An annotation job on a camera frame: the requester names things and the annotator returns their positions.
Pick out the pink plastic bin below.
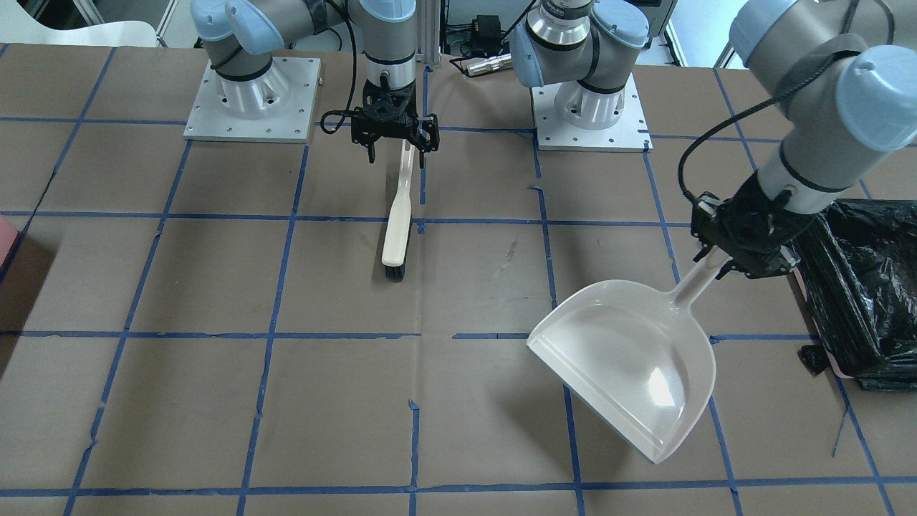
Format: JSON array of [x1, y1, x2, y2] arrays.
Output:
[[1, 215, 20, 271]]

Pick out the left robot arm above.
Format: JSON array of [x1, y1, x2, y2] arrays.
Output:
[[508, 1, 915, 279]]

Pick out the black trash bag bin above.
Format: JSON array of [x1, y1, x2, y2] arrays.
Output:
[[792, 199, 916, 392]]

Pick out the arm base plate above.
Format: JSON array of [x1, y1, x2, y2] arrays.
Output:
[[531, 75, 654, 153], [183, 57, 322, 144]]

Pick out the white plastic dustpan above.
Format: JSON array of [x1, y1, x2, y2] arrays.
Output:
[[527, 247, 729, 464]]

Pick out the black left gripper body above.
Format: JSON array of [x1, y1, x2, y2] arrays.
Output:
[[691, 174, 815, 279]]

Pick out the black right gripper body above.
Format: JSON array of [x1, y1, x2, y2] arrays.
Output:
[[351, 77, 439, 153]]

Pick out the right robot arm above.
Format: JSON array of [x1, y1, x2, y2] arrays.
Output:
[[186, 1, 440, 160]]

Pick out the white brush black bristles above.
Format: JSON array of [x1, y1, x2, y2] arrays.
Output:
[[381, 140, 415, 283]]

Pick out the silver flashlight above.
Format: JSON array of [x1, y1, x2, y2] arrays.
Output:
[[464, 53, 513, 77]]

